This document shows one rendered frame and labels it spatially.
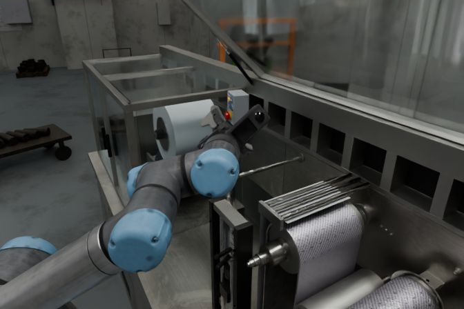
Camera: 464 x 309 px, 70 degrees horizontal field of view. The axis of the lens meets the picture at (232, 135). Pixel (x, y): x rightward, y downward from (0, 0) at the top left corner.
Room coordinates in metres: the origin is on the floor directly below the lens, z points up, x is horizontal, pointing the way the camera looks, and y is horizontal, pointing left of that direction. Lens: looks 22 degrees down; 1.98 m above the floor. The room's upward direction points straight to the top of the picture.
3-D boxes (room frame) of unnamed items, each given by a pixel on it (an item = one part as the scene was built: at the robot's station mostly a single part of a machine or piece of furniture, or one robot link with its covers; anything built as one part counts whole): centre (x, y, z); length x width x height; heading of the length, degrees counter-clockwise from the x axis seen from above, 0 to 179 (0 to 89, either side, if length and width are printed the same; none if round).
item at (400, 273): (0.64, -0.48, 1.25); 0.15 x 0.01 x 0.15; 30
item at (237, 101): (1.00, -0.01, 1.66); 0.07 x 0.07 x 0.10; 18
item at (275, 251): (0.71, -0.12, 1.33); 0.06 x 0.06 x 0.06; 30
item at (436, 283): (0.66, -0.52, 1.28); 0.06 x 0.05 x 0.02; 120
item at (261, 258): (0.68, -0.07, 1.33); 0.06 x 0.03 x 0.03; 120
